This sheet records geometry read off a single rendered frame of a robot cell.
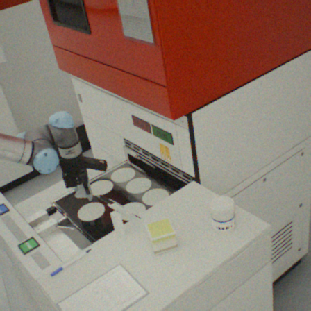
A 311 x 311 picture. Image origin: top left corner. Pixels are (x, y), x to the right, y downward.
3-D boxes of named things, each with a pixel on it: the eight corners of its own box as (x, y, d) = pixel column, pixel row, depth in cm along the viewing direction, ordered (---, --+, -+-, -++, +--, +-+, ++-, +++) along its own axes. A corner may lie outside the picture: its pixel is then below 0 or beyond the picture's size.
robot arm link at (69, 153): (79, 135, 153) (79, 147, 146) (82, 146, 156) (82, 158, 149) (57, 140, 153) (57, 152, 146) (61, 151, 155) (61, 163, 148)
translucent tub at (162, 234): (171, 232, 133) (169, 216, 130) (179, 249, 127) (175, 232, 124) (148, 240, 132) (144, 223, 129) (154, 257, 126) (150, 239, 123)
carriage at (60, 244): (46, 219, 168) (44, 213, 166) (95, 269, 142) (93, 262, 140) (28, 230, 164) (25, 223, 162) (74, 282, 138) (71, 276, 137)
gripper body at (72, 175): (66, 178, 162) (57, 151, 155) (89, 173, 162) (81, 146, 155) (66, 190, 155) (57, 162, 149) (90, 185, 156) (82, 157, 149)
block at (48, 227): (55, 223, 160) (52, 217, 158) (59, 228, 157) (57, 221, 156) (35, 234, 156) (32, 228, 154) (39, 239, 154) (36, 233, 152)
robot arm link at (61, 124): (43, 115, 145) (67, 107, 148) (53, 143, 151) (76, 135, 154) (48, 123, 139) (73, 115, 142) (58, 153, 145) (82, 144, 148)
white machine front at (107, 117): (93, 139, 221) (72, 64, 199) (203, 207, 163) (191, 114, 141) (87, 141, 219) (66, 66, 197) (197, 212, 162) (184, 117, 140)
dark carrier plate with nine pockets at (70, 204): (127, 163, 183) (126, 162, 183) (180, 196, 159) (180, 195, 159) (55, 203, 168) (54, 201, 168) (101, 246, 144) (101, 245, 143)
